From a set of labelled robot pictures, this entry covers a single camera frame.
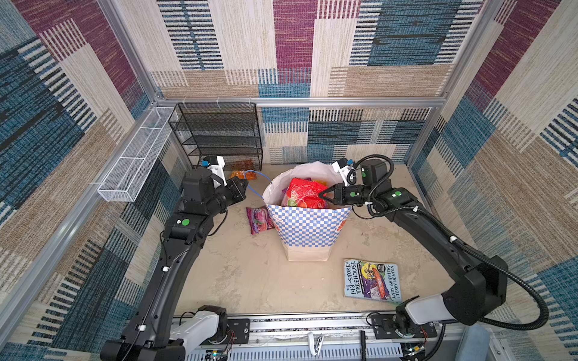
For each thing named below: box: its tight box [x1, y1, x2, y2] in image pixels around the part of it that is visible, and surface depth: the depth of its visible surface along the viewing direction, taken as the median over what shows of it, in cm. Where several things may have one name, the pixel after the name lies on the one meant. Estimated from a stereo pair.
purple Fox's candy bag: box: [245, 205, 275, 236], surface depth 98 cm
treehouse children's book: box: [343, 257, 402, 304], surface depth 83 cm
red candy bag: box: [281, 177, 329, 209], surface depth 77 cm
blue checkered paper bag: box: [262, 160, 352, 262], surface depth 78 cm
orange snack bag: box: [229, 169, 258, 180], surface depth 117 cm
